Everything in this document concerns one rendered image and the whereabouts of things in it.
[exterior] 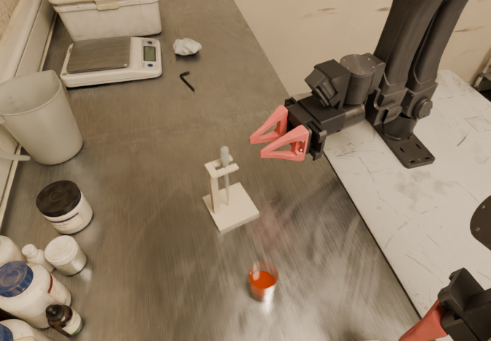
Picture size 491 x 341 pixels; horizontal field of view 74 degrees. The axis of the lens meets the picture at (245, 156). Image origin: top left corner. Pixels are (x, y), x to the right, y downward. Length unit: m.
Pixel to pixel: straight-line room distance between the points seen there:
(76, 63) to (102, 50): 0.08
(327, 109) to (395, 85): 0.13
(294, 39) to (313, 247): 1.33
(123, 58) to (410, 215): 0.79
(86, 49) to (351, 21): 1.30
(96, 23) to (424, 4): 0.90
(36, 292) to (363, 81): 0.54
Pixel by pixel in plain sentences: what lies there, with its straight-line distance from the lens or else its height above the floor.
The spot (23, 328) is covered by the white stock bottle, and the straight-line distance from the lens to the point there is 0.50.
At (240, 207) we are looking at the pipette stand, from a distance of 0.61.
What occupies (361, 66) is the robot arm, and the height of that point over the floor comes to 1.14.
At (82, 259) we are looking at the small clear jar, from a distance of 0.61.
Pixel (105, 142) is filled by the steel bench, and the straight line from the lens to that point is 0.80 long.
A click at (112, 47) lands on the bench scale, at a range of 1.04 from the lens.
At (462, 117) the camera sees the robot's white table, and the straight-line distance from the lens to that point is 0.95.
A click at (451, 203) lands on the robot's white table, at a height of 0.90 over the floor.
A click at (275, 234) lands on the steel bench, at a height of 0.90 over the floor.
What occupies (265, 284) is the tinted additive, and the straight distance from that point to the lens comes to 0.53.
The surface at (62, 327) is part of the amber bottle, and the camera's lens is 0.55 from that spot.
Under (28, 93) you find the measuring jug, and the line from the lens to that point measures 0.81.
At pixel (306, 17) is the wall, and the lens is 1.75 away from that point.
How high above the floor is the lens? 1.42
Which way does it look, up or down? 48 degrees down
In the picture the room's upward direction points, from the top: straight up
